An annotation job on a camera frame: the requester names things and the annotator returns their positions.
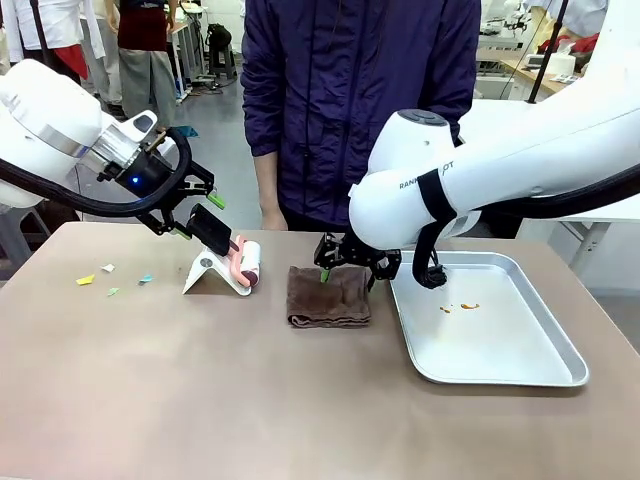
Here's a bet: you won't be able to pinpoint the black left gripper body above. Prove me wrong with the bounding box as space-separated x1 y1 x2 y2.
97 146 177 202

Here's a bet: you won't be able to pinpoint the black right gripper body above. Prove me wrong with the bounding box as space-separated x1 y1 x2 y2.
339 231 401 267

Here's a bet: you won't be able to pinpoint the brown towel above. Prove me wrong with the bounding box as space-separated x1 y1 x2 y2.
286 264 374 330

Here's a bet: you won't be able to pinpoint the pink lint roller black handle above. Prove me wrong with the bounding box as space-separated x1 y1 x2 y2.
188 203 265 290

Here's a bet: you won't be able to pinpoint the person right forearm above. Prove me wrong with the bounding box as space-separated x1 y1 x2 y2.
254 151 282 209

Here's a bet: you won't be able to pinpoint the person right hand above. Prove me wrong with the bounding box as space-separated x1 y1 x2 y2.
260 198 291 232

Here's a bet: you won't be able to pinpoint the black trousers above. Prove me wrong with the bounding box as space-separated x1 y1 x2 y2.
278 199 351 234

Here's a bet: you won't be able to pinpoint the white folded stand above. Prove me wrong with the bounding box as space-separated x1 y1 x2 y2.
181 244 254 297

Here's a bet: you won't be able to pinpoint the person in red vest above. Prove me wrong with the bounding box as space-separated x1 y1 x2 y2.
115 0 179 120

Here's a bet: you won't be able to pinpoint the silver metal tray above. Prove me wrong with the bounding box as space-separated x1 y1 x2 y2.
388 250 590 387

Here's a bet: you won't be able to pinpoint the black stool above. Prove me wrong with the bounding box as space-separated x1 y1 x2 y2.
206 23 240 82

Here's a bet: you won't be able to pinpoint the purple jacket torso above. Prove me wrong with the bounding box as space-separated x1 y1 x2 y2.
240 0 482 232

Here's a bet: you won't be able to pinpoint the person in white coat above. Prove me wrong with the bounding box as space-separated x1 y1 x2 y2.
0 0 107 82

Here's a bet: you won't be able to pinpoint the wooden workbench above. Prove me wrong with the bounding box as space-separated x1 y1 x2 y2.
498 57 584 99

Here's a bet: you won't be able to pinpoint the black pole stand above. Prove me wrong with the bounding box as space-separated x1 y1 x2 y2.
527 0 571 105

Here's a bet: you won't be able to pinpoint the red cloth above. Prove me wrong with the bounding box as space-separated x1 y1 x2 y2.
569 32 601 55

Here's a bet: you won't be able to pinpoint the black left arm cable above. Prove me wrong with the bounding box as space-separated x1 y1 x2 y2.
0 127 195 219

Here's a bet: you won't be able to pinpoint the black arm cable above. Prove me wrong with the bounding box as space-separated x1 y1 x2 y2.
0 127 195 219
411 162 640 291

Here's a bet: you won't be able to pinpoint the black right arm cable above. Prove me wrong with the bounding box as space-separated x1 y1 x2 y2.
411 162 640 291

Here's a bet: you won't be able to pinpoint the thin black cord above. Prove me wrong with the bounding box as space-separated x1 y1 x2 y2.
298 0 312 169

